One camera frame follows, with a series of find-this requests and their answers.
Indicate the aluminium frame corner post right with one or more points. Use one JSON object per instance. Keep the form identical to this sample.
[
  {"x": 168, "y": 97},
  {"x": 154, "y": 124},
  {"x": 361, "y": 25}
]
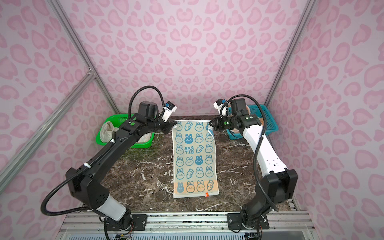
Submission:
[{"x": 307, "y": 13}]

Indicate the aluminium frame corner post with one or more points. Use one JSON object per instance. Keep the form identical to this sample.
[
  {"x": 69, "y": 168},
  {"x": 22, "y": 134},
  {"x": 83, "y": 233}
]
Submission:
[
  {"x": 79, "y": 46},
  {"x": 307, "y": 13}
]

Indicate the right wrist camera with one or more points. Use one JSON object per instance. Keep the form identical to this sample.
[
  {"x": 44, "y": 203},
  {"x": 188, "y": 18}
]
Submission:
[{"x": 222, "y": 106}]

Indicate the teal plastic basket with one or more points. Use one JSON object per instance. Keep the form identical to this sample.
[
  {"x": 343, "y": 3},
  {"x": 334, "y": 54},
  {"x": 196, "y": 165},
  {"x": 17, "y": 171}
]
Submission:
[{"x": 271, "y": 126}]

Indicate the blue patterned towel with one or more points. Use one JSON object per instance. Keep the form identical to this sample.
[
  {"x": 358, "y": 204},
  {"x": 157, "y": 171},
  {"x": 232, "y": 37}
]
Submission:
[{"x": 194, "y": 150}]

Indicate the green plastic basket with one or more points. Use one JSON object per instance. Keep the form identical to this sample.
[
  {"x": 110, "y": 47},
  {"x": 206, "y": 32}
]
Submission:
[{"x": 117, "y": 120}]

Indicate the orange patterned towel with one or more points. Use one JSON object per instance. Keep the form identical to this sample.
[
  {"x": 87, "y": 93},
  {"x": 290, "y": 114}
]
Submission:
[{"x": 252, "y": 110}]

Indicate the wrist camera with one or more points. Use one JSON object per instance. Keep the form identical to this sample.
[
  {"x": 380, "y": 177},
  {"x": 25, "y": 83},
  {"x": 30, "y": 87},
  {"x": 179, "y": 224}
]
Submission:
[
  {"x": 168, "y": 109},
  {"x": 222, "y": 106}
]

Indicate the aluminium frame diagonal bar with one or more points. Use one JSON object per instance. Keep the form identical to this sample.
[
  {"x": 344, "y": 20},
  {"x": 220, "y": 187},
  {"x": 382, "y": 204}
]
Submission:
[{"x": 29, "y": 148}]

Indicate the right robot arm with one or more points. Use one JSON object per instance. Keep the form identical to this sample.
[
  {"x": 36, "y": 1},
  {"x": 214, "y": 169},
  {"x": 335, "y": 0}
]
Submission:
[{"x": 276, "y": 183}]

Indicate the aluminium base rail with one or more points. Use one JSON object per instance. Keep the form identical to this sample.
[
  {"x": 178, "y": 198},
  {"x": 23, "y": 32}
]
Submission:
[{"x": 285, "y": 225}]

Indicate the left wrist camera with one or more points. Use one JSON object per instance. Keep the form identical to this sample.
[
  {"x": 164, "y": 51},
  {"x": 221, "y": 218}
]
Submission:
[{"x": 168, "y": 109}]

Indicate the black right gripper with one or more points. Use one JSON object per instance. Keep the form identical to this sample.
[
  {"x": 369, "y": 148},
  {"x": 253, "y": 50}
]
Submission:
[{"x": 219, "y": 126}]

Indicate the pastel striped animal towel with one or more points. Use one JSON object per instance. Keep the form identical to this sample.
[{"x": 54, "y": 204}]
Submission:
[{"x": 107, "y": 130}]

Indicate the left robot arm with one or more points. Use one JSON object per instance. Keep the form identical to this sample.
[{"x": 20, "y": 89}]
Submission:
[{"x": 87, "y": 183}]

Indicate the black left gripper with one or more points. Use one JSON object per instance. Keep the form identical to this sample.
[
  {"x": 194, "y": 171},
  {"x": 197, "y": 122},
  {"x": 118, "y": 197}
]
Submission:
[{"x": 168, "y": 125}]

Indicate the aluminium frame corner post left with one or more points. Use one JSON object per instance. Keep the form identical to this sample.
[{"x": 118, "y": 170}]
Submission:
[{"x": 79, "y": 46}]

